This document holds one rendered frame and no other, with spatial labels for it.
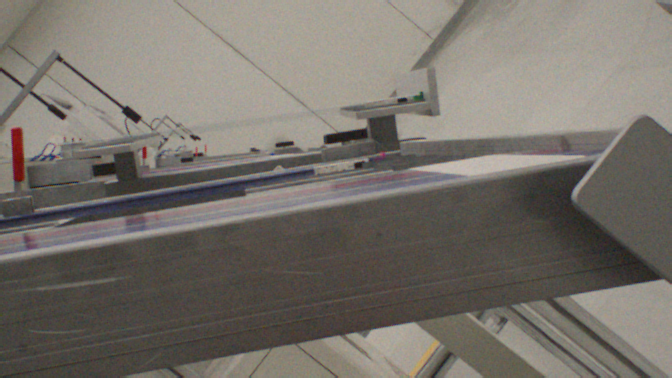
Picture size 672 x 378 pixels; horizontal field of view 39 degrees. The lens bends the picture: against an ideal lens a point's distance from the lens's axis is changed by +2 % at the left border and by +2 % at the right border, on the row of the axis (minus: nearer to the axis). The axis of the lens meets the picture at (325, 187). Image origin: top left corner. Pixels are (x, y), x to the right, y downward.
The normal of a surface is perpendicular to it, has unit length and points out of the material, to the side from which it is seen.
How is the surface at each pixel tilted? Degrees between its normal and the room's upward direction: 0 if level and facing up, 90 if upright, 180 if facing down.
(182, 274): 90
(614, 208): 90
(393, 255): 90
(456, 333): 90
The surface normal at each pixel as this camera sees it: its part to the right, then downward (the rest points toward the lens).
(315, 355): 0.10, 0.04
